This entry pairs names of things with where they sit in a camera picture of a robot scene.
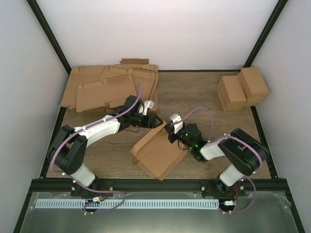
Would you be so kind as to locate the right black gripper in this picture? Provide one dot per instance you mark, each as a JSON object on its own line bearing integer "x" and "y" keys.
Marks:
{"x": 171, "y": 131}

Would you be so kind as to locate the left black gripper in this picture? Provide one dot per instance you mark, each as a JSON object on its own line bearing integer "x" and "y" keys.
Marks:
{"x": 151, "y": 124}

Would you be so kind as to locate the cardboard box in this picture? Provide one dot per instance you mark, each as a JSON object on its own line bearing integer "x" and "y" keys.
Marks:
{"x": 254, "y": 86}
{"x": 155, "y": 155}
{"x": 231, "y": 93}

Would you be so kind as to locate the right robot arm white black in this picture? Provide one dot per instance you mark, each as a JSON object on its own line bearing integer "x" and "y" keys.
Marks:
{"x": 245, "y": 153}

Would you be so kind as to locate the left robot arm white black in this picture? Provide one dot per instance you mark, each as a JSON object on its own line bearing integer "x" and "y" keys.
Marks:
{"x": 69, "y": 146}

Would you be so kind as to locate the stack of flat cardboard blanks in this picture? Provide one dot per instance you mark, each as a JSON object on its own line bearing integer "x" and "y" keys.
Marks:
{"x": 98, "y": 88}

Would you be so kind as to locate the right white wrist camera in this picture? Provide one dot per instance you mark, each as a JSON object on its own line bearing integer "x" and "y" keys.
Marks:
{"x": 176, "y": 123}

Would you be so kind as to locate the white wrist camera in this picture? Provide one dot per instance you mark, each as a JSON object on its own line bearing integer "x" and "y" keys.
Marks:
{"x": 147, "y": 105}
{"x": 176, "y": 123}

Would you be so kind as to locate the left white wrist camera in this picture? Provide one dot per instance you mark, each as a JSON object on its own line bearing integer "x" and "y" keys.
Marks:
{"x": 147, "y": 105}

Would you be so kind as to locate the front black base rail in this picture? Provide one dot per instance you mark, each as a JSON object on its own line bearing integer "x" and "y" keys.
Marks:
{"x": 205, "y": 186}

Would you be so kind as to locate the light blue slotted cable duct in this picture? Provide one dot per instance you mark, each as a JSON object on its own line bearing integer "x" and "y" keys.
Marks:
{"x": 128, "y": 204}

